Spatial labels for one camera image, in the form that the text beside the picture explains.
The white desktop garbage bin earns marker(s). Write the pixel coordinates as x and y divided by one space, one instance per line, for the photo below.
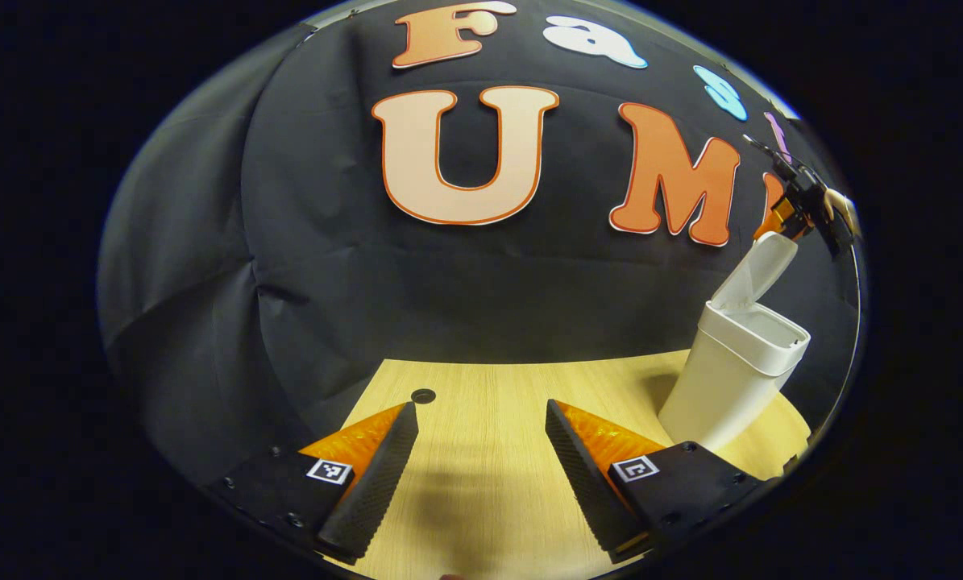
731 379

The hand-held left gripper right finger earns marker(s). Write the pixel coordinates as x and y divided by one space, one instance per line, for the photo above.
582 483

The black backdrop cloth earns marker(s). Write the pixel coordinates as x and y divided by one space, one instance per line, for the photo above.
328 282

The wooden desktop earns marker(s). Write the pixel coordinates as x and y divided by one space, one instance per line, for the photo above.
489 435

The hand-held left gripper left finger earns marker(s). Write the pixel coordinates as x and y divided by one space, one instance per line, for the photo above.
376 483

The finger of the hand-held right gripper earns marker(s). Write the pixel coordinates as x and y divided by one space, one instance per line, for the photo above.
771 219
802 225

